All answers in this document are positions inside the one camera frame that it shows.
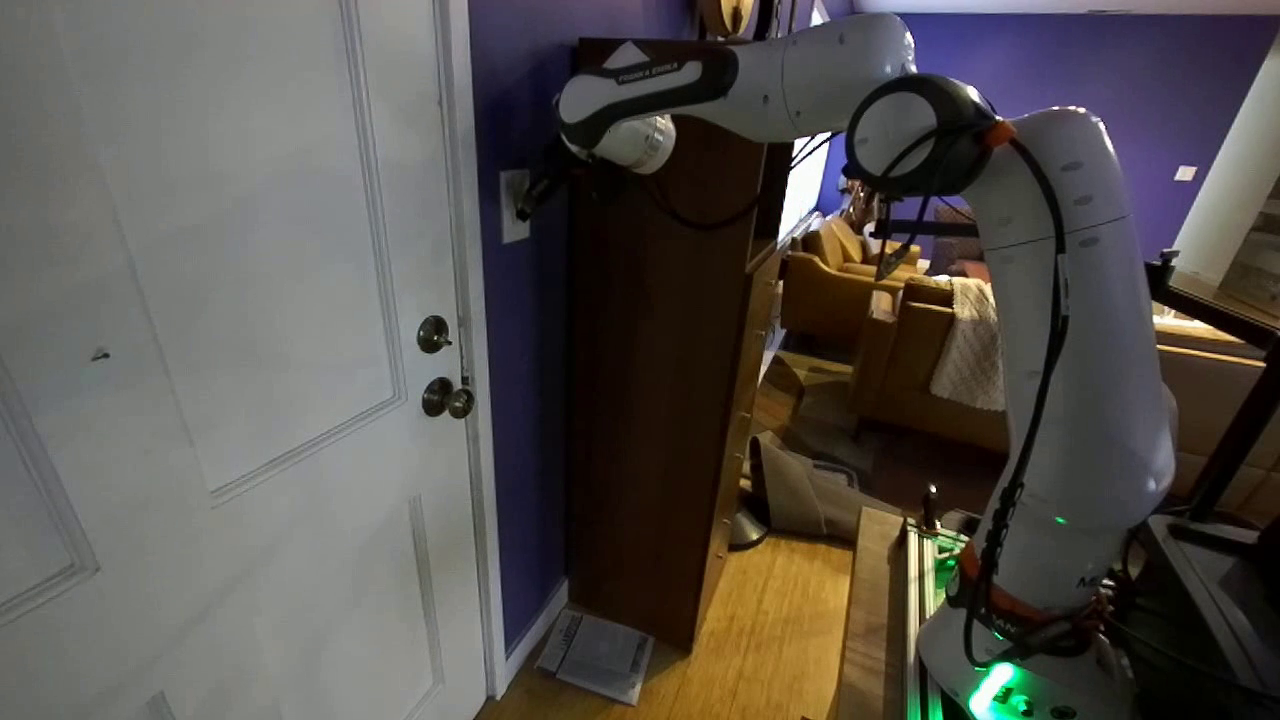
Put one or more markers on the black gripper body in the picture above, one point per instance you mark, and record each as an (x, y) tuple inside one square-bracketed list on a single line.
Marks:
[(548, 174)]

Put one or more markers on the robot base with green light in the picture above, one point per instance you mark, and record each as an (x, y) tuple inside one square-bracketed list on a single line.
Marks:
[(988, 668)]

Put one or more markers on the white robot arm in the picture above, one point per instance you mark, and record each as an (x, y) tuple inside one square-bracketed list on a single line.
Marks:
[(1075, 318)]

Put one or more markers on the tall brown wooden cabinet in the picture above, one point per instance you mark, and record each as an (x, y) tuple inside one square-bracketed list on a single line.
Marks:
[(670, 299)]

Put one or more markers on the metal deadbolt lock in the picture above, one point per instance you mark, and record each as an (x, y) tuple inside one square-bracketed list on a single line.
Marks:
[(434, 332)]

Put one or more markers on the metal door knob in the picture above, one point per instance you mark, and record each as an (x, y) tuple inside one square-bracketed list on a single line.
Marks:
[(448, 399)]

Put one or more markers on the brown sofa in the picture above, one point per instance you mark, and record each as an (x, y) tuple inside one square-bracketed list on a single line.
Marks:
[(885, 326)]

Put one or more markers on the grey bag on floor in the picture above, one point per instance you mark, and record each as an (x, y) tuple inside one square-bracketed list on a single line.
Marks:
[(807, 498)]

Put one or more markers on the white cloth on sofa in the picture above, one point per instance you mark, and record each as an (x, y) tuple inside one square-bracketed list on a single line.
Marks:
[(971, 362)]

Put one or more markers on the white panel door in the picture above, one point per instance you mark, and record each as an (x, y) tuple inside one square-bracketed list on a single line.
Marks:
[(240, 514)]

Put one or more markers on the white light switch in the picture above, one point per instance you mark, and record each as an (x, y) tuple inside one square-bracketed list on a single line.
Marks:
[(513, 212)]

